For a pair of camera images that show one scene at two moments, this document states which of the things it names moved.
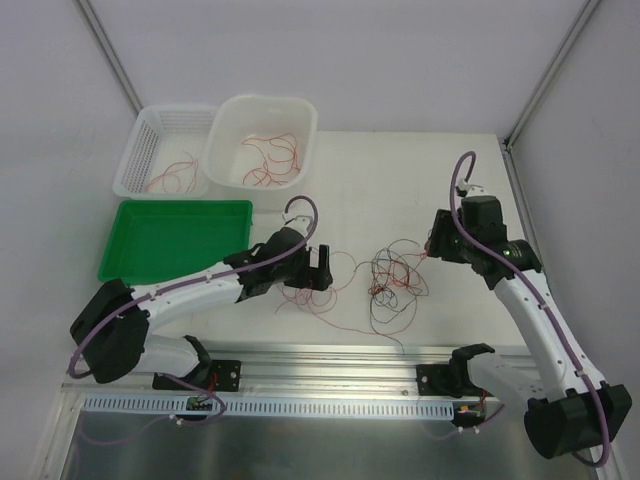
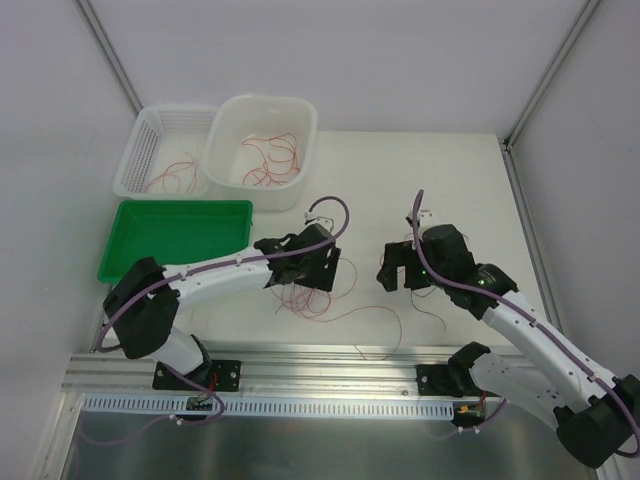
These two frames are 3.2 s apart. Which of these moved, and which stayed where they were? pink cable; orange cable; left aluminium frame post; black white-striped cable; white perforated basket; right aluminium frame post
Moved: pink cable; black white-striped cable
Stayed: white perforated basket; orange cable; left aluminium frame post; right aluminium frame post
